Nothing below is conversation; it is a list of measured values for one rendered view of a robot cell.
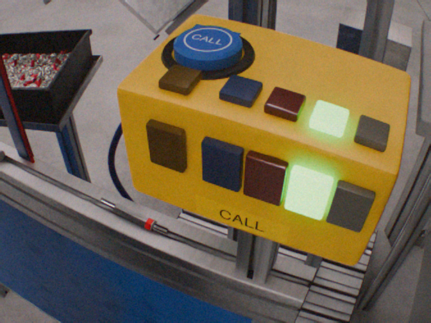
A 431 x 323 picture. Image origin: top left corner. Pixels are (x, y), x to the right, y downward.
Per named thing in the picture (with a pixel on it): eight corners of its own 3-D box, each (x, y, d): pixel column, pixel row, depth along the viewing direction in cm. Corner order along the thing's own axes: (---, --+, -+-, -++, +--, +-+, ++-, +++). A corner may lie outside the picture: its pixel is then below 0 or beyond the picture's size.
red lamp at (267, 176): (283, 200, 25) (290, 161, 22) (279, 207, 24) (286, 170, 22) (245, 187, 25) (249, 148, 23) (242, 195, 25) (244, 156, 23)
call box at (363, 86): (380, 177, 34) (414, 69, 26) (349, 281, 27) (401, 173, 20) (196, 117, 38) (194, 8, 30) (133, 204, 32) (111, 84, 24)
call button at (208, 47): (251, 52, 27) (252, 29, 26) (225, 86, 25) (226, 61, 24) (193, 38, 29) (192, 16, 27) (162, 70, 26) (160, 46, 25)
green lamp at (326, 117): (348, 117, 23) (350, 109, 22) (341, 139, 21) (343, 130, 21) (316, 107, 23) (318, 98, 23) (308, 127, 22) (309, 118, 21)
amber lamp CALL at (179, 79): (202, 78, 25) (202, 70, 24) (187, 97, 23) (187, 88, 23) (174, 71, 25) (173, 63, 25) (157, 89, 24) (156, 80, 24)
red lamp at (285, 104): (306, 103, 23) (307, 94, 23) (296, 124, 22) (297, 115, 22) (274, 93, 24) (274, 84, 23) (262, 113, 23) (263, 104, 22)
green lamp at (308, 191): (323, 213, 24) (334, 176, 22) (321, 221, 24) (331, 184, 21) (287, 200, 25) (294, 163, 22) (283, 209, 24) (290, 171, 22)
